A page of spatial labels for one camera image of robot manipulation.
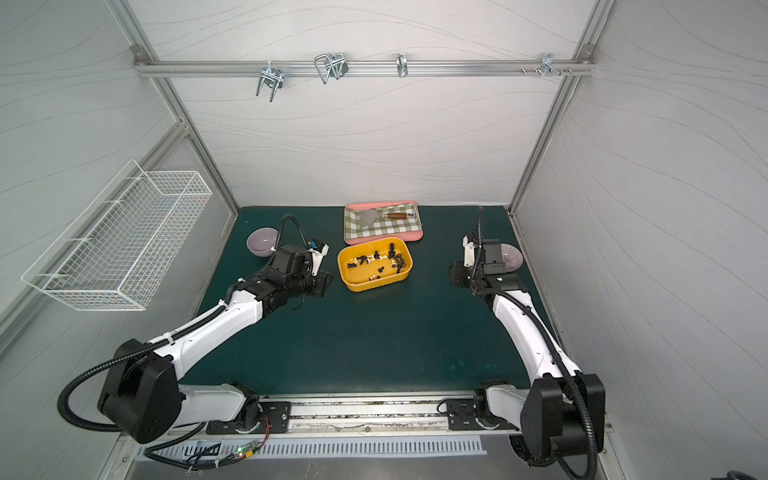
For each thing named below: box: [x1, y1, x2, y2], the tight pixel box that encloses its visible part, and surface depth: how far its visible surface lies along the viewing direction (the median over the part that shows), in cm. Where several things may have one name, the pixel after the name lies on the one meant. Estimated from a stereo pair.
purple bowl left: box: [246, 227, 279, 258], surface depth 106 cm
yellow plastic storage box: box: [337, 237, 414, 293], surface depth 105 cm
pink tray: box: [344, 200, 424, 245], surface depth 117 cm
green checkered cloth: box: [344, 203, 422, 239], surface depth 117 cm
